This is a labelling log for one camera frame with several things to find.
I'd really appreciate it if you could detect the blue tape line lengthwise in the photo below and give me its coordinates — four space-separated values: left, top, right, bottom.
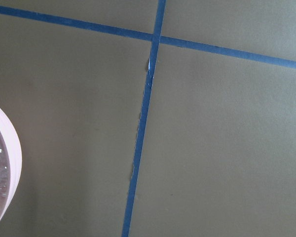
121 0 166 237

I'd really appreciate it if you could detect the blue tape line crosswise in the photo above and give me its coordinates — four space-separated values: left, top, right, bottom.
0 4 296 71

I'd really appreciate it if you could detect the pink bowl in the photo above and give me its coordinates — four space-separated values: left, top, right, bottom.
0 108 22 220

